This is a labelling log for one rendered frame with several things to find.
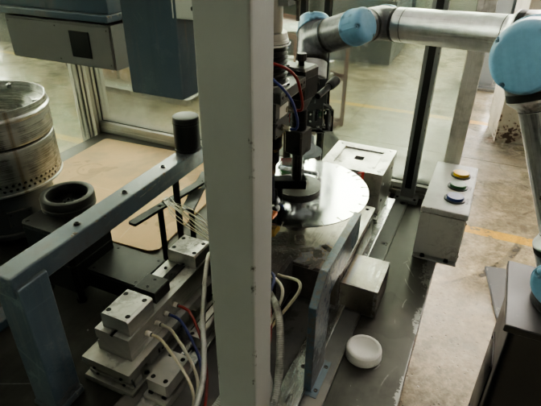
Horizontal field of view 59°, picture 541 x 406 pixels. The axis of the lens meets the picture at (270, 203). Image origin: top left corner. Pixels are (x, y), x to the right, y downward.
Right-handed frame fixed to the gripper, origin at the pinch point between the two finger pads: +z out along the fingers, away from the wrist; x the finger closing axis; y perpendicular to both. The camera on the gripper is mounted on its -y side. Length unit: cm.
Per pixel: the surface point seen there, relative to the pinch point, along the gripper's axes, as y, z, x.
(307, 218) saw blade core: 8.0, 12.2, -10.4
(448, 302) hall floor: 21, 47, 129
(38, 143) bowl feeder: -59, -2, -25
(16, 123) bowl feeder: -57, -5, -32
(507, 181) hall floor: 41, -20, 252
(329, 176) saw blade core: 5.8, 1.8, 6.8
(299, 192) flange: 3.3, 6.6, -4.7
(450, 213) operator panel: 32.7, 8.8, 16.7
